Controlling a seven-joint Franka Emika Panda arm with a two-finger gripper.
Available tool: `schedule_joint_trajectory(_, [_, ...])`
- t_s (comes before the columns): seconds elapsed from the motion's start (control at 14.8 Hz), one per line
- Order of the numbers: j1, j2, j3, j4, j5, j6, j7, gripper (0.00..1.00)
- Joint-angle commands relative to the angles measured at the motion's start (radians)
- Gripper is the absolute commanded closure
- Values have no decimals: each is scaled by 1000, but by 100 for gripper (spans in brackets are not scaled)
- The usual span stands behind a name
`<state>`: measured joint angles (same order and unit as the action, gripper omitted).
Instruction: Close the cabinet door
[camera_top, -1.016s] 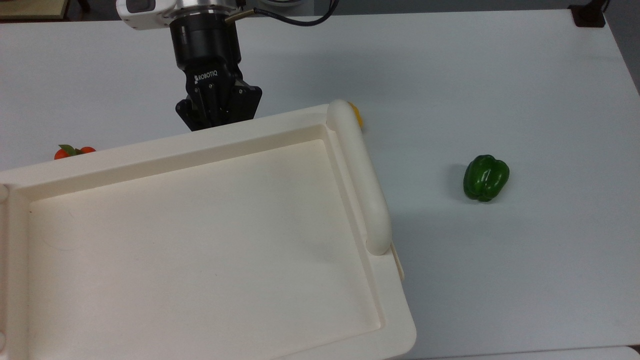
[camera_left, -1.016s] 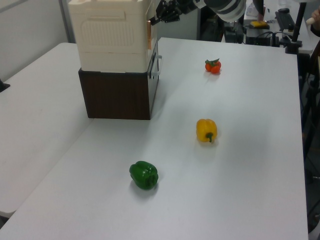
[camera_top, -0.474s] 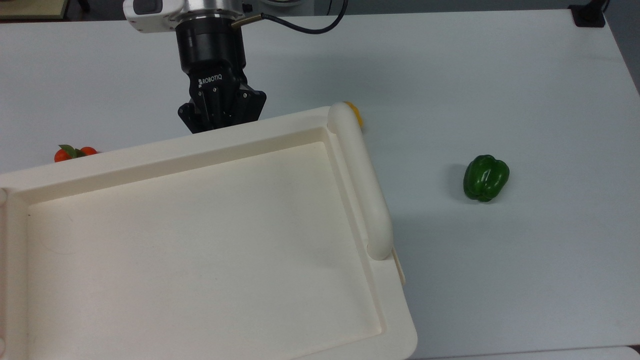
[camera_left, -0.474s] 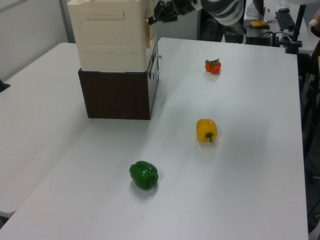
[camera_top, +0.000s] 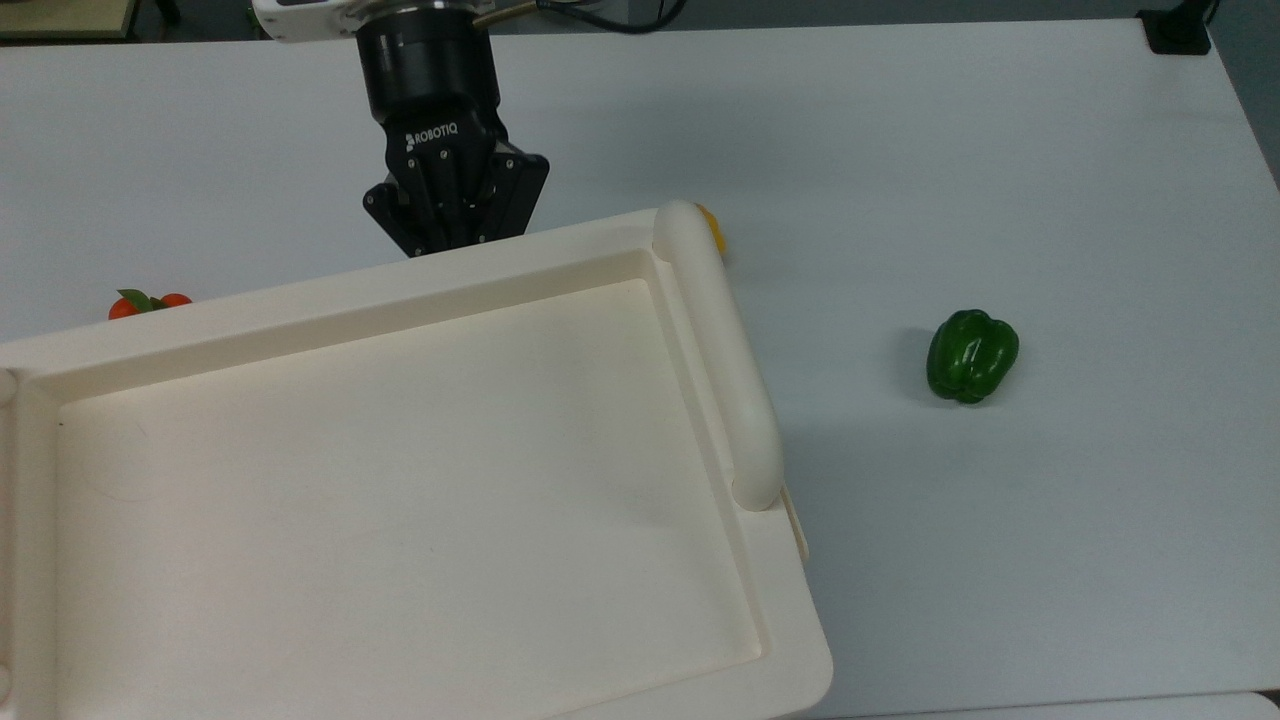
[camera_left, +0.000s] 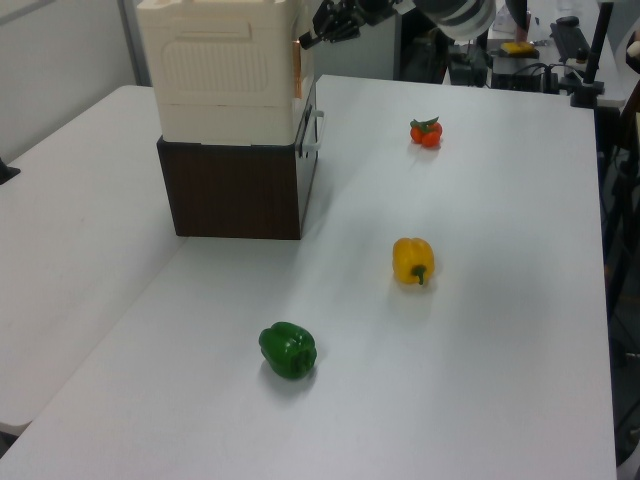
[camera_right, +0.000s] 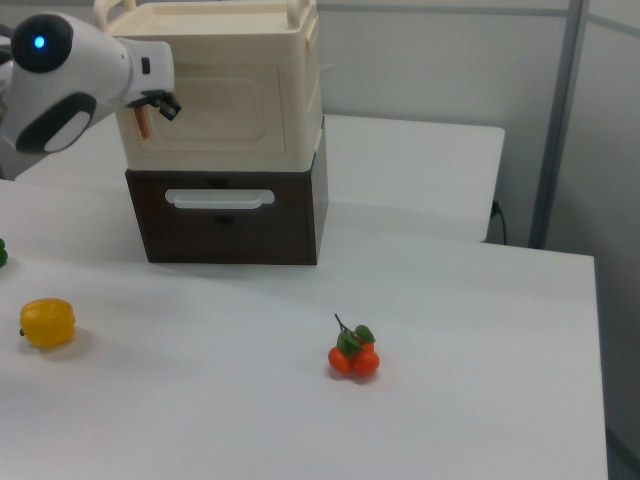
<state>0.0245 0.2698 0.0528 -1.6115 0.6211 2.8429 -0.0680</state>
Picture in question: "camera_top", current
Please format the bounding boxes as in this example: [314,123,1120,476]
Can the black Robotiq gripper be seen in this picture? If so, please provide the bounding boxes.
[355,18,551,259]

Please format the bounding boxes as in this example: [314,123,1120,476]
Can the green bell pepper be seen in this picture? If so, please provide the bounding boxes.
[925,308,1021,405]

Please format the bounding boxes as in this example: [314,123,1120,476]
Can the orange tomato cluster with leaves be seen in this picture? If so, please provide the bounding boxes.
[107,288,194,322]

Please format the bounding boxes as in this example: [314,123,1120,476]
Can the cream plastic tray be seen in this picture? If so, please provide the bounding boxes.
[0,199,835,720]

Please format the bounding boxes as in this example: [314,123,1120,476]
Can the black table clamp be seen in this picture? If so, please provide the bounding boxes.
[1137,0,1217,57]

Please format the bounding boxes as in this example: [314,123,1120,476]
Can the wooden side table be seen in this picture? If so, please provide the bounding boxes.
[0,0,138,42]

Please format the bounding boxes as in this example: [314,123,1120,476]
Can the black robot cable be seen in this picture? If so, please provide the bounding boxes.
[534,0,691,37]

